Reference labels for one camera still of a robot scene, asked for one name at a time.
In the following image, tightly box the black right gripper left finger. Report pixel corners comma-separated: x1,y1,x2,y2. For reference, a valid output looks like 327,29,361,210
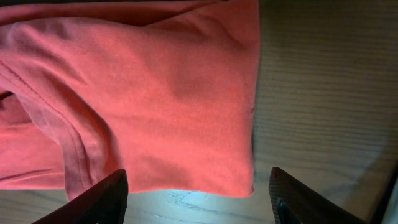
33,169,128,224

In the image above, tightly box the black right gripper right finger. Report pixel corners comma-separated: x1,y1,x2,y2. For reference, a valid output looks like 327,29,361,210
269,167,364,224

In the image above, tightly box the red printed t-shirt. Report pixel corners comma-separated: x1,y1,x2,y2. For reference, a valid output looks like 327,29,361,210
1,0,260,199

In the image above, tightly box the beige garment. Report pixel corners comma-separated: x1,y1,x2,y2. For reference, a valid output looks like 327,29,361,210
381,183,398,224

